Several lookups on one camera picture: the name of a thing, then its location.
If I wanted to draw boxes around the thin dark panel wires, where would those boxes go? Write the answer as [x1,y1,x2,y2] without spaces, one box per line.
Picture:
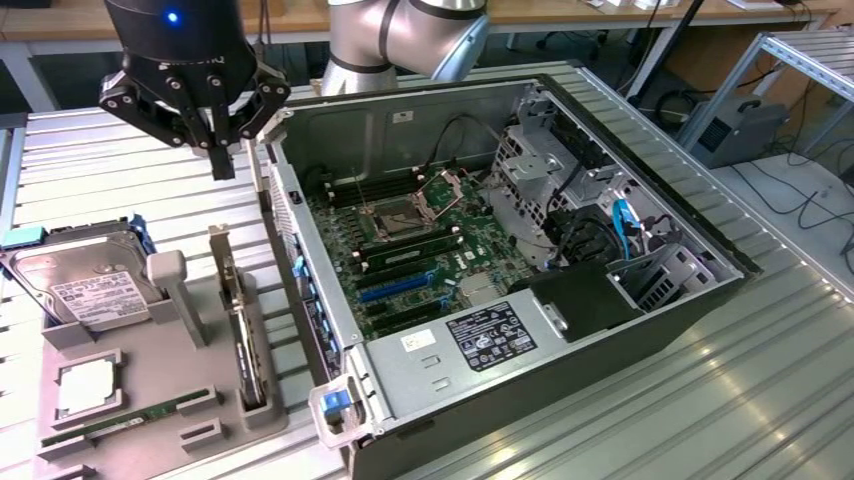
[636,212,686,251]

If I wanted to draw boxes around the small silver disk bay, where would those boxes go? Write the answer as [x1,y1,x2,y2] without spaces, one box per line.
[607,243,743,312]

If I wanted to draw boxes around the silver disk bay bracket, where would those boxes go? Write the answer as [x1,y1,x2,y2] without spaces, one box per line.
[499,153,559,187]

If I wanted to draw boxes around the silver perforated disk bay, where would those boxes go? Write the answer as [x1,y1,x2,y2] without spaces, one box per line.
[491,123,632,254]

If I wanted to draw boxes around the silver CPU chip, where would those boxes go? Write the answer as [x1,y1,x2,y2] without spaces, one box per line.
[56,359,119,416]

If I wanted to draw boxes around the loose green RAM stick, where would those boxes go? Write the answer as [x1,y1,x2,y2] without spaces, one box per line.
[40,388,205,446]

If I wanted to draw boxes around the silver hard disk with label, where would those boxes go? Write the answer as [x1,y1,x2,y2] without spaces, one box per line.
[4,232,153,332]

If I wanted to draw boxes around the blue case release latch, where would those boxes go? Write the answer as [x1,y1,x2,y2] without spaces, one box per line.
[318,389,352,416]

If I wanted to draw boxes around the installed green RAM stick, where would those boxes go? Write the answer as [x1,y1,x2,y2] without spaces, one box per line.
[362,247,446,274]

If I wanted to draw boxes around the silver power supply with label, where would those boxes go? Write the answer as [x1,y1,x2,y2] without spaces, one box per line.
[359,291,576,422]

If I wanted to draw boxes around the black plastic shroud box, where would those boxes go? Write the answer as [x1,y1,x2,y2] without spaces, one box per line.
[528,260,647,344]

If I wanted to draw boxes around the open black PC case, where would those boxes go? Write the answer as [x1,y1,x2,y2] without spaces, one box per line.
[256,73,766,480]

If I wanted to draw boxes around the small black chair base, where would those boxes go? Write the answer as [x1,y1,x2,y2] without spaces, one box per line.
[532,29,612,61]

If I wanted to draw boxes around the silver finned chipset heatsink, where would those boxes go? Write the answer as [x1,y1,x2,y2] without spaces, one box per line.
[459,277,502,306]

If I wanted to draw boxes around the black floor cables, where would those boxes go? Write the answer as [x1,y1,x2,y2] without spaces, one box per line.
[726,144,854,246]

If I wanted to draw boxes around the blue expansion slot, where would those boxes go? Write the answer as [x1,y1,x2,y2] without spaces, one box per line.
[358,276,439,305]

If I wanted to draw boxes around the aluminium profile frame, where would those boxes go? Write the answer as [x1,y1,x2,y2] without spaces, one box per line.
[676,27,854,169]

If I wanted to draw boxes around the blue wire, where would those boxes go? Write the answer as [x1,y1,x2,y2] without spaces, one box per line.
[610,197,646,262]

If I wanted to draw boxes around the green motherboard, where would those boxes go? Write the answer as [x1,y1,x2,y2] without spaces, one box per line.
[292,167,542,341]

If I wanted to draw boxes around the grey parts rack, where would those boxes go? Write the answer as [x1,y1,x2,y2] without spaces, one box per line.
[32,249,292,480]

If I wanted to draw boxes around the blue plastic disk carrier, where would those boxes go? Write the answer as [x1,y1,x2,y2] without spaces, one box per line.
[0,213,160,281]

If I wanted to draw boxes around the graphics card with metal bracket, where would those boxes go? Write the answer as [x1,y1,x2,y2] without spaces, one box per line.
[207,224,268,409]

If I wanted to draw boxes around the white boxes on desk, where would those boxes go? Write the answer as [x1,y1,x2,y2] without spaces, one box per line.
[586,0,683,11]

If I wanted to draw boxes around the grey metal card bracket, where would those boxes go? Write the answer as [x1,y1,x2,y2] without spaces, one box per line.
[426,113,506,174]

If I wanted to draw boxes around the metal socket cover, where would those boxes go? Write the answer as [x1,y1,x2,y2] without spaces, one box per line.
[410,169,463,222]

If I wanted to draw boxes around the grey equipment box with handle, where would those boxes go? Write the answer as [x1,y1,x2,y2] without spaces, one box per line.
[678,94,794,170]

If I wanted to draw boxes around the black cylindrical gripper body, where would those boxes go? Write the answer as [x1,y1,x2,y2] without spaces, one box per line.
[103,0,260,120]

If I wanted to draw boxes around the black drive power cable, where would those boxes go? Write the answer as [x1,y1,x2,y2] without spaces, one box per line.
[546,164,602,221]

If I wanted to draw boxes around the coiled black cable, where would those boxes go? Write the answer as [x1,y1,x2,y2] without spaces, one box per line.
[656,89,699,126]

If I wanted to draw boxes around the wooden desk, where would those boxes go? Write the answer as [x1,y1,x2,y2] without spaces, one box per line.
[0,0,842,114]

